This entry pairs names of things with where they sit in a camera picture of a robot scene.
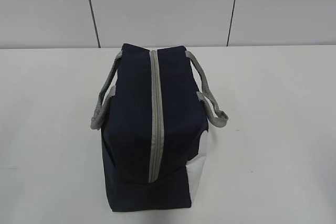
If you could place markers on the navy insulated lunch bag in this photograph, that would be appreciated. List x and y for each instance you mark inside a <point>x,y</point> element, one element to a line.
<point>153,113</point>

